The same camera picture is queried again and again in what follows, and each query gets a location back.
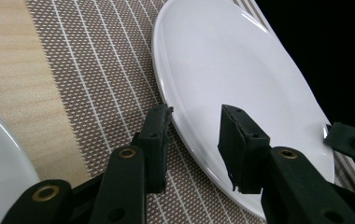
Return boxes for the brown woven striped placemat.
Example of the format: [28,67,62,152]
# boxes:
[25,0,355,224]

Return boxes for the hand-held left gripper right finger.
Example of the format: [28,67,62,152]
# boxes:
[217,104,272,194]

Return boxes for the white plate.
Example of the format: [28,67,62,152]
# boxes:
[151,0,336,220]
[0,98,41,224]

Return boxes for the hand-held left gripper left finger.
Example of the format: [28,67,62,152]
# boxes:
[131,104,175,194]

